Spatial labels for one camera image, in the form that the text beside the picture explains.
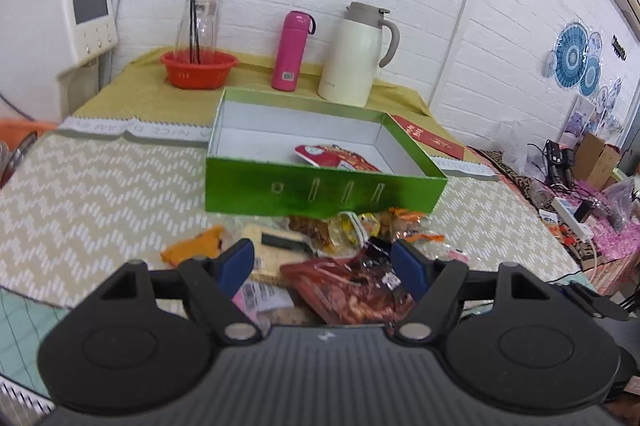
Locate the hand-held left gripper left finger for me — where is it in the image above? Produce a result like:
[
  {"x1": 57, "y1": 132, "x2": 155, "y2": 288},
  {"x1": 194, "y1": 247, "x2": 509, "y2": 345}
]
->
[{"x1": 97, "y1": 240, "x2": 261, "y2": 346}]

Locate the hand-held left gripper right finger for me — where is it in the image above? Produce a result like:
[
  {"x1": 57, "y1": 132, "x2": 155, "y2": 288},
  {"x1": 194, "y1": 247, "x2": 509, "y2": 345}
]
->
[{"x1": 387, "y1": 240, "x2": 548, "y2": 343}]

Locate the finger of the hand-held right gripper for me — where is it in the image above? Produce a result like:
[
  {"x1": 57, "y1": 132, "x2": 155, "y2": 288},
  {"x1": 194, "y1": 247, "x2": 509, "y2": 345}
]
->
[{"x1": 561, "y1": 283, "x2": 631, "y2": 322}]

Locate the pink-edged snack packet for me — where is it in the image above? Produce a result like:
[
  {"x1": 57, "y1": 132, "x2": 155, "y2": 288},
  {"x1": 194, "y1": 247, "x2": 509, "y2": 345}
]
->
[{"x1": 234, "y1": 281, "x2": 295, "y2": 313}]

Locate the pale yellow snack packet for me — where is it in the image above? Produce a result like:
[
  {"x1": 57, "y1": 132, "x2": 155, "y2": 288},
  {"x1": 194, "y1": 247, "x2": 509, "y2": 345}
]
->
[{"x1": 239, "y1": 226, "x2": 312, "y2": 283}]

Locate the orange clear snack packet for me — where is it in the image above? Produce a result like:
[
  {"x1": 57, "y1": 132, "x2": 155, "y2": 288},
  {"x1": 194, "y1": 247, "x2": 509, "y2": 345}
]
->
[{"x1": 389, "y1": 207, "x2": 447, "y2": 247}]

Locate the dark red meat snack packet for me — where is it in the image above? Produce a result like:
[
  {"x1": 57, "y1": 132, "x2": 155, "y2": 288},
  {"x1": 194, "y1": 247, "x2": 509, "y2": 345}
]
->
[{"x1": 279, "y1": 255, "x2": 417, "y2": 326}]

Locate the brown snack packet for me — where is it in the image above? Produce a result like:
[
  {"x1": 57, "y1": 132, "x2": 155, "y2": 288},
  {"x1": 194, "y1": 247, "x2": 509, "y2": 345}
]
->
[{"x1": 286, "y1": 214, "x2": 335, "y2": 253}]

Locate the green cardboard box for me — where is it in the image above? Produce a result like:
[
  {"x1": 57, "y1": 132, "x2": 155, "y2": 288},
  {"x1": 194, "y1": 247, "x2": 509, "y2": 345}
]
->
[{"x1": 205, "y1": 88, "x2": 449, "y2": 217}]

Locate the red printed snack packet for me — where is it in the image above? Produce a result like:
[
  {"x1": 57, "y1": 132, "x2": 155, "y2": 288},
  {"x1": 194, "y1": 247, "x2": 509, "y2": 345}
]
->
[{"x1": 293, "y1": 144, "x2": 382, "y2": 173}]

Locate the white power strip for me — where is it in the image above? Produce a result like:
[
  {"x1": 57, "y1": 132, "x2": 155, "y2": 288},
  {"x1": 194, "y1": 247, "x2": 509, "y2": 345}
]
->
[{"x1": 549, "y1": 198, "x2": 594, "y2": 237}]

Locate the red envelope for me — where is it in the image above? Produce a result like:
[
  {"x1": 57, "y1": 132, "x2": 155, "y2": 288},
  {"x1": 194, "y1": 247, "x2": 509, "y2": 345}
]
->
[{"x1": 389, "y1": 114, "x2": 467, "y2": 159}]

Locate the brown cardboard box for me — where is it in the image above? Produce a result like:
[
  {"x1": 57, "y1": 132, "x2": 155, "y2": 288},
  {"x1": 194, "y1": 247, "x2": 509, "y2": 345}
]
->
[{"x1": 574, "y1": 133, "x2": 622, "y2": 189}]

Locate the beige chevron table mat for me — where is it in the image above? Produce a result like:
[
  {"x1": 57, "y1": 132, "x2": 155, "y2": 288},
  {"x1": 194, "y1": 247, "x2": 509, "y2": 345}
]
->
[{"x1": 0, "y1": 116, "x2": 577, "y2": 309}]

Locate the yellow tablecloth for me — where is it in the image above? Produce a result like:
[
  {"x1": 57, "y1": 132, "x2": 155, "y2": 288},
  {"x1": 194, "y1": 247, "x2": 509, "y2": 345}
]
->
[{"x1": 70, "y1": 48, "x2": 437, "y2": 133}]

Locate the red plastic basket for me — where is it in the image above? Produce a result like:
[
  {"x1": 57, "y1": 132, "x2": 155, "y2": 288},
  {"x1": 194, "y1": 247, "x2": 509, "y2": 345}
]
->
[{"x1": 160, "y1": 50, "x2": 240, "y2": 90}]

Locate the cream thermal jug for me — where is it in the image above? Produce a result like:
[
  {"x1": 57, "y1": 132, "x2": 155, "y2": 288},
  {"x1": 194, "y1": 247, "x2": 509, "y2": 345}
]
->
[{"x1": 317, "y1": 2, "x2": 401, "y2": 108}]

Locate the pink thermos bottle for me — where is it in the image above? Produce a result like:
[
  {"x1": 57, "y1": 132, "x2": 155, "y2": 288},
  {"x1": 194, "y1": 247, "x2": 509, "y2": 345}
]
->
[{"x1": 271, "y1": 10, "x2": 317, "y2": 92}]

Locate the black straw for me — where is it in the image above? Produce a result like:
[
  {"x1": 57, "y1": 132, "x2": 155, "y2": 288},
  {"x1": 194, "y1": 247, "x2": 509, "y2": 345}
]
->
[{"x1": 187, "y1": 0, "x2": 204, "y2": 65}]

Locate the glass carafe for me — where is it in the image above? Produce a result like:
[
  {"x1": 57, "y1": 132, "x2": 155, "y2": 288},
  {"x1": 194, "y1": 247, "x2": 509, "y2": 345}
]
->
[{"x1": 175, "y1": 0, "x2": 221, "y2": 56}]

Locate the blue paper fan decoration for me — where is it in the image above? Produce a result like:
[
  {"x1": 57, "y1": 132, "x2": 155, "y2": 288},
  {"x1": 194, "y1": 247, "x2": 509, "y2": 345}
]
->
[{"x1": 542, "y1": 20, "x2": 604, "y2": 97}]

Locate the orange plastic basin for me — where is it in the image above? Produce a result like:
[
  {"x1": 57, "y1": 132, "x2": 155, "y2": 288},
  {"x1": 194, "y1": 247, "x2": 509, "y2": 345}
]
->
[{"x1": 0, "y1": 118, "x2": 59, "y2": 147}]

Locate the white water dispenser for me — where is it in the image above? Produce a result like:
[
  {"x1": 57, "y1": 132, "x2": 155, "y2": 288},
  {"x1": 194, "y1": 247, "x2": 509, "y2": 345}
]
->
[{"x1": 0, "y1": 0, "x2": 124, "y2": 123}]

